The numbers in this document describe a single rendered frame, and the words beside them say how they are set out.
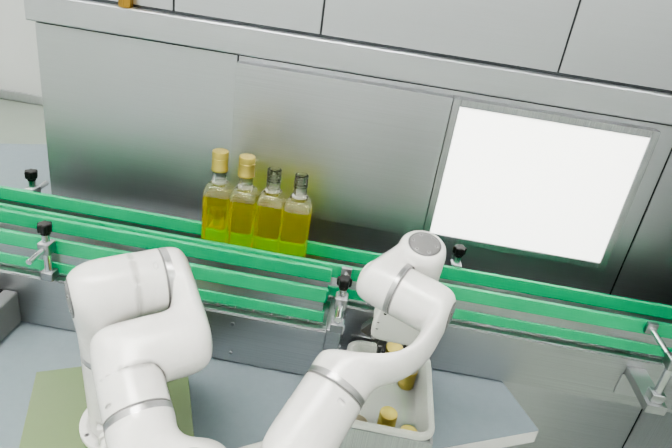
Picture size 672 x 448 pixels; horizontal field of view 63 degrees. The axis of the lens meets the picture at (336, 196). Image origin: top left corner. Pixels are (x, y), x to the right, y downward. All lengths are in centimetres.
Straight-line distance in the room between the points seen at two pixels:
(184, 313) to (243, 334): 39
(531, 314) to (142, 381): 81
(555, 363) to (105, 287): 93
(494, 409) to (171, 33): 105
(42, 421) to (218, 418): 30
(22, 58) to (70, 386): 424
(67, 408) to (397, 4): 96
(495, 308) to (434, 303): 48
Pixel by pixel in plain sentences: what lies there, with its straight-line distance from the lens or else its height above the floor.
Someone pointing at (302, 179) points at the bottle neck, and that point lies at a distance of 112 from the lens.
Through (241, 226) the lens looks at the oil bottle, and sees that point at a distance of 119.
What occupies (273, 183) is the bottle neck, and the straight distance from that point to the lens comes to 115.
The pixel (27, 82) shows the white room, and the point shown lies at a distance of 522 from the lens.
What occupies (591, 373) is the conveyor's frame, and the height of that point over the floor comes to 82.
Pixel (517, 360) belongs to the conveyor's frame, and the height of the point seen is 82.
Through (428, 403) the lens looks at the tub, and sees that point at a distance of 110.
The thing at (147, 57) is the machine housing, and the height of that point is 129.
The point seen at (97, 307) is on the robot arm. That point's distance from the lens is 83.
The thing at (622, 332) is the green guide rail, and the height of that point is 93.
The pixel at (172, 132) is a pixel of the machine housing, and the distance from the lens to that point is 136.
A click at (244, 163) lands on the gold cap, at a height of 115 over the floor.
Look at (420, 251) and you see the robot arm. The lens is 83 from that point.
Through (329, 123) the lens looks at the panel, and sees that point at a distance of 122.
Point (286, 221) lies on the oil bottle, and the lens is 116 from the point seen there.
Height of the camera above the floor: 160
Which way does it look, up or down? 25 degrees down
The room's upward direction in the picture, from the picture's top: 9 degrees clockwise
